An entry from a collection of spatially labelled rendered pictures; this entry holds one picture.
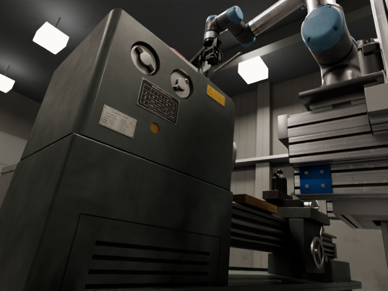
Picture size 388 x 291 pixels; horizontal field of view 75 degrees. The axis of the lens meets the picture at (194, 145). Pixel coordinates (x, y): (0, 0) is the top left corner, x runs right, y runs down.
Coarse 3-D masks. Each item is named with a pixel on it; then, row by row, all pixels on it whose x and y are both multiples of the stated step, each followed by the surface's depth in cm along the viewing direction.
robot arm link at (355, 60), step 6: (354, 42) 86; (354, 48) 82; (348, 54) 81; (354, 54) 83; (342, 60) 82; (348, 60) 82; (354, 60) 83; (324, 66) 86; (330, 66) 85; (324, 72) 87
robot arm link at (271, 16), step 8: (280, 0) 114; (288, 0) 111; (296, 0) 110; (304, 0) 109; (272, 8) 116; (280, 8) 113; (288, 8) 112; (296, 8) 113; (264, 16) 118; (272, 16) 116; (280, 16) 116; (248, 24) 123; (256, 24) 120; (264, 24) 119; (272, 24) 120; (240, 32) 123; (248, 32) 123; (256, 32) 123; (240, 40) 127; (248, 40) 127
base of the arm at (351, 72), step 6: (336, 66) 83; (342, 66) 82; (348, 66) 81; (354, 66) 82; (330, 72) 84; (336, 72) 82; (342, 72) 81; (348, 72) 80; (354, 72) 81; (360, 72) 83; (324, 78) 86; (330, 78) 83; (336, 78) 81; (342, 78) 79; (348, 78) 79; (354, 78) 80; (324, 84) 85
